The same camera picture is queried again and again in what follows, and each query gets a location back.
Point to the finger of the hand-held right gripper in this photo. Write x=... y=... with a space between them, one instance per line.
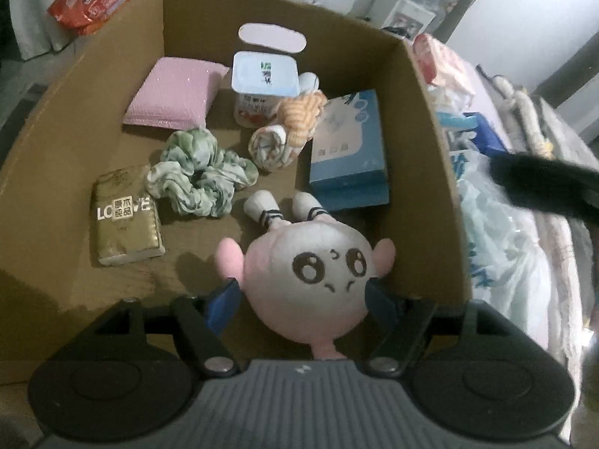
x=538 y=182

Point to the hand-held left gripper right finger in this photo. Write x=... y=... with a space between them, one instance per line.
x=380 y=304

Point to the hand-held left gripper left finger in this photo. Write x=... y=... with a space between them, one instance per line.
x=224 y=306

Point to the pink plush doll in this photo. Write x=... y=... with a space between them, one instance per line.
x=304 y=280

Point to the gold tissue pack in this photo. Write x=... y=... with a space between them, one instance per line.
x=126 y=224

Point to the green white scrunchie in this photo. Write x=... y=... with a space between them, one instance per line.
x=196 y=177

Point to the blue tissue box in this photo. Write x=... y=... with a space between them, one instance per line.
x=348 y=149

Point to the white patterned sock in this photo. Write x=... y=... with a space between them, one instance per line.
x=271 y=147

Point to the orange striped cloth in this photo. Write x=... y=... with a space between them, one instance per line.
x=302 y=114

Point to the brown cardboard box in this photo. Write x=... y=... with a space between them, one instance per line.
x=56 y=149

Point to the white yogurt cup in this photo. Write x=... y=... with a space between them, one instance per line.
x=264 y=75

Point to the blue packet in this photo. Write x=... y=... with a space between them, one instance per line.
x=486 y=133

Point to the pale blue plastic bag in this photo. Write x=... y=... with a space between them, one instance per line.
x=500 y=252

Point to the red white snack packet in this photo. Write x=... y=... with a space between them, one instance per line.
x=437 y=58

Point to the grey folded board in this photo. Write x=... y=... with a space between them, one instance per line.
x=463 y=4

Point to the white water dispenser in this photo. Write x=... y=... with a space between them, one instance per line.
x=407 y=14

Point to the pink bubble mailer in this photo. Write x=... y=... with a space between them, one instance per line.
x=173 y=93

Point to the white curtain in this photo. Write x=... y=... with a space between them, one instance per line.
x=32 y=32

